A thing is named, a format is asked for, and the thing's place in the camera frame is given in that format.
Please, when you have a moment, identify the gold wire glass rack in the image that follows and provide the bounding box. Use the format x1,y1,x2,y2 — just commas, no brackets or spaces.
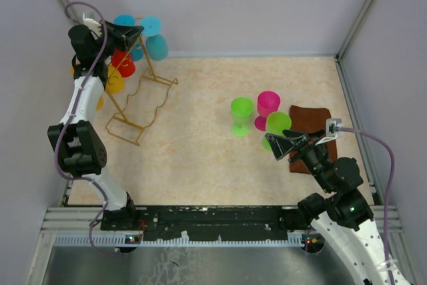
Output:
105,16,179,146

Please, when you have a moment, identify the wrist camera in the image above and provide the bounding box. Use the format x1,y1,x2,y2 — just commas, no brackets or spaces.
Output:
82,10,102,37
315,118,343,146

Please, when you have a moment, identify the pink wine glass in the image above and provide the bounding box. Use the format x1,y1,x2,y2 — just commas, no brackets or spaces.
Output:
254,91,281,131

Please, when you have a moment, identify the orange wine glass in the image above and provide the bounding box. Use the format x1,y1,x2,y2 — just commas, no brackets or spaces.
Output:
70,67,104,111
105,65,124,94

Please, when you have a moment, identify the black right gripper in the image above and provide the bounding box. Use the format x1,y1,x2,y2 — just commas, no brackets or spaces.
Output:
265,127,334,192

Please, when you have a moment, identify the orange wine glass rear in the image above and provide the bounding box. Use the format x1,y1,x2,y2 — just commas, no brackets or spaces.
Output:
105,65,124,94

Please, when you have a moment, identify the orange wine glass front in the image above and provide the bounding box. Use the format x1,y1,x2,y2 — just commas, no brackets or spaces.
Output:
70,67,104,111

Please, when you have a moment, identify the teal wine glass front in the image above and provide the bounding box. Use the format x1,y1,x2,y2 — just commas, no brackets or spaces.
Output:
140,15,169,61

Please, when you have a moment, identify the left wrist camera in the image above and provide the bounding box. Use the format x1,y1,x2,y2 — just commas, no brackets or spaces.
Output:
82,10,102,37

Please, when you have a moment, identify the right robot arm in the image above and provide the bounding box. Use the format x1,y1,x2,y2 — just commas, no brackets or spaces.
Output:
265,130,408,284

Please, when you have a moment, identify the green wine glass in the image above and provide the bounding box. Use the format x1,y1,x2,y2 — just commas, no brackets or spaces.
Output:
266,111,292,135
230,96,254,137

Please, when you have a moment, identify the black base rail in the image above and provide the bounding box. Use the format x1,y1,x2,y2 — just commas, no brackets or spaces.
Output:
100,206,310,242

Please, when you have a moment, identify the teal wine glass rear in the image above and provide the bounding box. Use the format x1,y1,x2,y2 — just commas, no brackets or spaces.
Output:
113,14,144,61

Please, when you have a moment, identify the brown cloth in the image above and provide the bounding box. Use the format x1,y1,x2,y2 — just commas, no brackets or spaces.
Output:
288,105,338,176

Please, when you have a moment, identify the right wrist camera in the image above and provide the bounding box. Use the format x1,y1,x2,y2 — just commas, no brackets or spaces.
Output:
315,118,343,146

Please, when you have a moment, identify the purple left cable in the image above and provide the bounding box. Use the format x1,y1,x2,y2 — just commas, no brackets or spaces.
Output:
53,1,121,256

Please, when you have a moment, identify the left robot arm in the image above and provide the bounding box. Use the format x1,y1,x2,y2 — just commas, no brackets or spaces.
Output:
47,21,143,230

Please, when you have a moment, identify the green wine glass front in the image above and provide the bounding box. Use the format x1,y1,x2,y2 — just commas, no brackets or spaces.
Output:
230,96,254,137

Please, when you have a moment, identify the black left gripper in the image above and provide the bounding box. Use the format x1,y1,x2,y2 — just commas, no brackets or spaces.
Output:
95,19,145,61

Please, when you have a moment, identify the red wine glass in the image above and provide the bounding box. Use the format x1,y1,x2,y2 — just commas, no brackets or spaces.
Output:
111,50,135,78

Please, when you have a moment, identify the teal wine glass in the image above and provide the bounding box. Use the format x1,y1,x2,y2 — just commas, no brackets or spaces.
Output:
113,14,144,61
140,15,169,61

